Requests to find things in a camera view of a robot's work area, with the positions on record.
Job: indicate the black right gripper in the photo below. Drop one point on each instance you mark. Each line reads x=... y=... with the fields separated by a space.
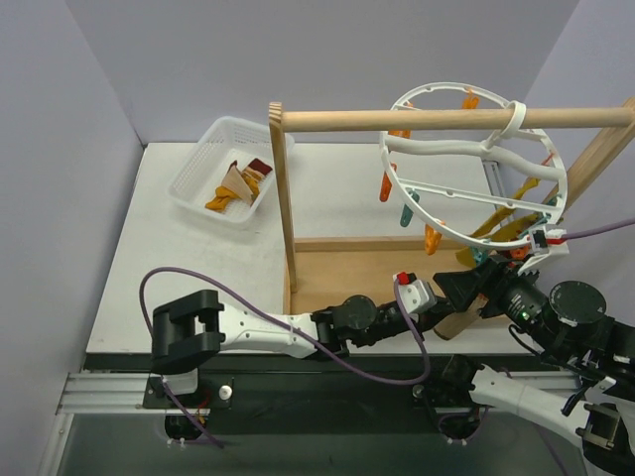
x=489 y=279

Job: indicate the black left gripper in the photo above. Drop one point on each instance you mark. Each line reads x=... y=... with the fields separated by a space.
x=442 y=303

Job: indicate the mustard yellow sock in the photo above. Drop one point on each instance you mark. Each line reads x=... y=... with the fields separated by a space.
x=506 y=208
x=508 y=232
x=243 y=183

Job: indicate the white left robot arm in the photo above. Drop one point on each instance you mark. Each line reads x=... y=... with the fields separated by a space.
x=190 y=330

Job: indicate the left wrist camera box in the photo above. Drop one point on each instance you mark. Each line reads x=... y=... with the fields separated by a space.
x=413 y=295

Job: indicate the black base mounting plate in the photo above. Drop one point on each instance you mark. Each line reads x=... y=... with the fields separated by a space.
x=262 y=394

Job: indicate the small orange sock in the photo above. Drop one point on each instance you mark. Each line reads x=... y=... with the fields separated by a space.
x=220 y=202

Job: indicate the wooden hanger rack stand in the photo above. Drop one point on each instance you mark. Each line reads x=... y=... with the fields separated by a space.
x=323 y=268

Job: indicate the white round sock hanger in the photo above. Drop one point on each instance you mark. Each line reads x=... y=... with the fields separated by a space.
x=453 y=181

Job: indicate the striped cream maroon sock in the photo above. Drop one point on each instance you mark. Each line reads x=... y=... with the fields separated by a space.
x=259 y=166

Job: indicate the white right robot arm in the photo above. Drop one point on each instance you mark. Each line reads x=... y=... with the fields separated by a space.
x=581 y=385

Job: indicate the white plastic mesh basket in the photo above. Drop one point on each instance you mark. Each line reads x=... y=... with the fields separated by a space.
x=227 y=140

